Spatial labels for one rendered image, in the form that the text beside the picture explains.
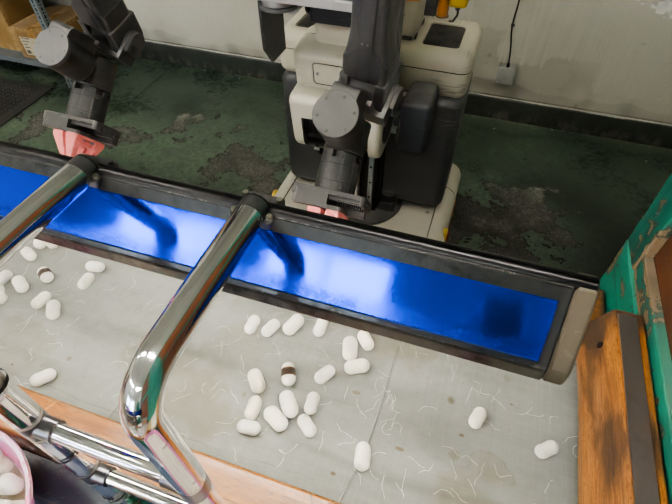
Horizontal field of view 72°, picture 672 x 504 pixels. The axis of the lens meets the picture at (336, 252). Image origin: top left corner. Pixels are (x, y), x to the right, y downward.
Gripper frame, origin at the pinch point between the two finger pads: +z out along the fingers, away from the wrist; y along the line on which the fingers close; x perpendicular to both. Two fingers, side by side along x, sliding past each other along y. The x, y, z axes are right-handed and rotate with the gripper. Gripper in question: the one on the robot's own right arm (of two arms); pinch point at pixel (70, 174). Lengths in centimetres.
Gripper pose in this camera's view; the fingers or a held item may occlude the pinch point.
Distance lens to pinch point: 89.6
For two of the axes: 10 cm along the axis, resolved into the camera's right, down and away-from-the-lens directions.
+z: -2.5, 9.7, 0.0
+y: 9.5, 2.4, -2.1
